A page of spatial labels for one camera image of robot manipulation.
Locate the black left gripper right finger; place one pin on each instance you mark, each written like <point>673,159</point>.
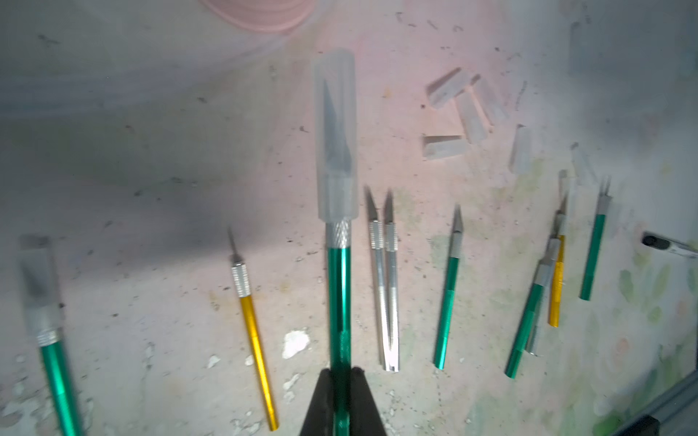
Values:
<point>365,419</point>

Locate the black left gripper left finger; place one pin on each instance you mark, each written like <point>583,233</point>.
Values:
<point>319,418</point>

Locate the silver carving knife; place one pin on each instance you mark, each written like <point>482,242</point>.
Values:
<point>532,342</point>

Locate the green knife row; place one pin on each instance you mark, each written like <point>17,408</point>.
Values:
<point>449,294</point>

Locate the yellow carving knife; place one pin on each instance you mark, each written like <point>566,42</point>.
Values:
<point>559,266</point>

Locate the dark green carving knife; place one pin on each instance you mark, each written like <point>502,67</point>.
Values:
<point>542,280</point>

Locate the eleventh clear protective cap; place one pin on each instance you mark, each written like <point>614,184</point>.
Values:
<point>39,293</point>

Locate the black marker pen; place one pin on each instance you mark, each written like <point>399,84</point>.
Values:
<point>668,245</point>

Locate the pink cup of coloured pencils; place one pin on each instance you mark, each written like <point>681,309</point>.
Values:
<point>262,16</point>

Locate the aluminium front rail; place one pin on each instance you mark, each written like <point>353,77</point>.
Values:
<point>672,413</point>

